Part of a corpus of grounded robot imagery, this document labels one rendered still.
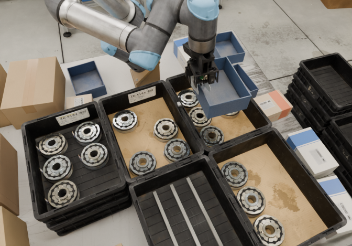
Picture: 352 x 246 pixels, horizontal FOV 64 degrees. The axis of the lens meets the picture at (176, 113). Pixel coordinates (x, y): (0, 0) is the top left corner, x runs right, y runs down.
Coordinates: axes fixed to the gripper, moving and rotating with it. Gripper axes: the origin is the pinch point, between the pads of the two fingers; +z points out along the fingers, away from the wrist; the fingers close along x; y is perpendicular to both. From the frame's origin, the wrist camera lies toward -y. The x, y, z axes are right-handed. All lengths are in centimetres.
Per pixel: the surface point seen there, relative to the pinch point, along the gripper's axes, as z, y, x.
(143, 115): 27.5, -14.5, -20.0
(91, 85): 39, -51, -42
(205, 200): 28.5, 28.7, -7.1
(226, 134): 29.8, 4.5, 11.3
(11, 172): 30, -7, -78
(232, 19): 119, -173, 102
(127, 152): 26.8, 1.3, -30.5
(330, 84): 70, -30, 103
